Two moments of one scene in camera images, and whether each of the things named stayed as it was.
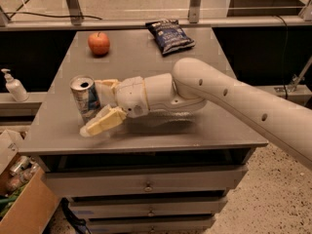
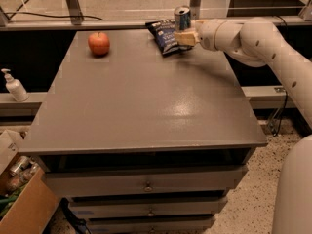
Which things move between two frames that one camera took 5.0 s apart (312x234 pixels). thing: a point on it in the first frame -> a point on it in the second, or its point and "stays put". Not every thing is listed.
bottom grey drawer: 149,225 stays put
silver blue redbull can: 86,97 -> 182,18
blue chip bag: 169,35 stays put
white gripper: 131,94 -> 209,33
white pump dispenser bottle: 15,87 stays put
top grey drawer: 144,181 stays put
